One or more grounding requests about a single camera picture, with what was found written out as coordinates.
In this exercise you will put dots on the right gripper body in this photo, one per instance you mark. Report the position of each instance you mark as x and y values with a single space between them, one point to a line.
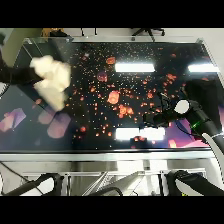
157 120

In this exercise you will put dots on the cream shirt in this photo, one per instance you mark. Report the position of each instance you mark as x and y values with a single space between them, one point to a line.
53 77

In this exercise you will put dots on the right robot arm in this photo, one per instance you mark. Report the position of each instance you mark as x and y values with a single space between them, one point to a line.
201 120

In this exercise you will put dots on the silver frame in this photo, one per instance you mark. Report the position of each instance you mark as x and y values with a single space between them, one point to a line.
100 156

